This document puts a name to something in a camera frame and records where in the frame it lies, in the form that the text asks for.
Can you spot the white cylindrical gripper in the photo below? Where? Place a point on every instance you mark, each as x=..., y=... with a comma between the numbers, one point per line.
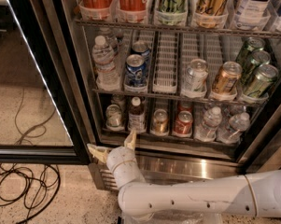
x=120, y=158

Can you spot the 7up can bottom shelf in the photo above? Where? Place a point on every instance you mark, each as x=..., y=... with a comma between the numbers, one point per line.
x=113, y=116

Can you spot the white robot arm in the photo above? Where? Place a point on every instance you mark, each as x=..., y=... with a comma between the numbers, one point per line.
x=257, y=195

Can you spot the gold can bottom shelf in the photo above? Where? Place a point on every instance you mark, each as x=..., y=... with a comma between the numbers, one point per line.
x=160, y=121

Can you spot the red cola can front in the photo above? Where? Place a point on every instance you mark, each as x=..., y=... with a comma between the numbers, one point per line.
x=183, y=122

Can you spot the red cola can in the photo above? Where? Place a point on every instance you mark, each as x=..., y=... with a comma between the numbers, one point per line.
x=183, y=122
x=184, y=106

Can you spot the water bottle middle shelf front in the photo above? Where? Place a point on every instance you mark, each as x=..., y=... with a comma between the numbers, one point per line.
x=103, y=56

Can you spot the water bottle shelf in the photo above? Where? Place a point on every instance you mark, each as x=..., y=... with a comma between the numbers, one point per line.
x=230, y=131
x=206, y=130
x=103, y=56
x=110, y=38

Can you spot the blue pepsi can front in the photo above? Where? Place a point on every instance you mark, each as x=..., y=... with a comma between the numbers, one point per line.
x=135, y=71

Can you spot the blue pepsi can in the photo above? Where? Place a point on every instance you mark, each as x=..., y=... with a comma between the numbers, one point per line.
x=141, y=48
x=135, y=71

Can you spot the empty white shelf tray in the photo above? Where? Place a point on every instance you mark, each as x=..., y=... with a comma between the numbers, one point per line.
x=165, y=72

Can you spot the red cola can behind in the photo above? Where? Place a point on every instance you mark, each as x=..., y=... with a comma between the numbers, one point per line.
x=184, y=106

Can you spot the glass fridge door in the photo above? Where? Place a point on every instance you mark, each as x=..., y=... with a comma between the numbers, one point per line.
x=39, y=117

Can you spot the water bottle bottom shelf left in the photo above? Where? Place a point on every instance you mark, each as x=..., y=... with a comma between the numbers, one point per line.
x=206, y=130

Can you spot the blue pepsi can behind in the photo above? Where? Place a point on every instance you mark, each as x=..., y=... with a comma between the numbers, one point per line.
x=141, y=48

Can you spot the white silver can middle shelf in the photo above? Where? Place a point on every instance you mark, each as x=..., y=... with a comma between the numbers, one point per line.
x=195, y=75

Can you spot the stainless steel fridge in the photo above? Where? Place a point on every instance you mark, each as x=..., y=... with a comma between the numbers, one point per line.
x=170, y=159

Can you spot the water bottle middle shelf behind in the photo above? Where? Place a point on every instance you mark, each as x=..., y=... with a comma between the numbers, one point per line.
x=110, y=38

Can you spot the water bottle bottom shelf right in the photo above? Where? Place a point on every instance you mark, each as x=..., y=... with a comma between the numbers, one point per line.
x=230, y=131

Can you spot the gold can middle shelf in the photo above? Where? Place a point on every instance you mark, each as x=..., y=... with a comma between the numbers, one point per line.
x=226, y=78

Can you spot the green can front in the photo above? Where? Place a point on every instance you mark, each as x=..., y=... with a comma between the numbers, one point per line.
x=262, y=79

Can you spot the green can middle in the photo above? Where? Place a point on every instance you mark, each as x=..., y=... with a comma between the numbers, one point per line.
x=254, y=60

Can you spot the green can back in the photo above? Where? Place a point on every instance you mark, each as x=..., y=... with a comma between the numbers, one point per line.
x=251, y=44

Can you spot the white labelled bottle top shelf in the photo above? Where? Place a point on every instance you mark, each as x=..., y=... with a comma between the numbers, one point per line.
x=251, y=8

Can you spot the brown glass bottle white cap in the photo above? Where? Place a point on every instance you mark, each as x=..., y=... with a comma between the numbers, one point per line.
x=136, y=115

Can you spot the clear plastic bin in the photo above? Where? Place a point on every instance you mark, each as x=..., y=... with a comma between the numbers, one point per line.
x=177, y=217

